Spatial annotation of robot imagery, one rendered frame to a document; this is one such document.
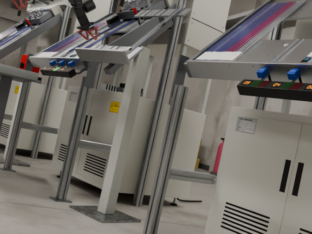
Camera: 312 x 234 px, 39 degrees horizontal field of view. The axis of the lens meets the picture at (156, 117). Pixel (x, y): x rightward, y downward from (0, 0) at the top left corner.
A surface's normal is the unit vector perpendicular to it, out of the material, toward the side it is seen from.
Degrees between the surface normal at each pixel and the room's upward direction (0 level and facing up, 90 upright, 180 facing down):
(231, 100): 90
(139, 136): 90
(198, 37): 90
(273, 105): 90
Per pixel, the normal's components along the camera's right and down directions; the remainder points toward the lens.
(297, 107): -0.89, -0.21
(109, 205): 0.72, 0.14
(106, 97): -0.75, -0.18
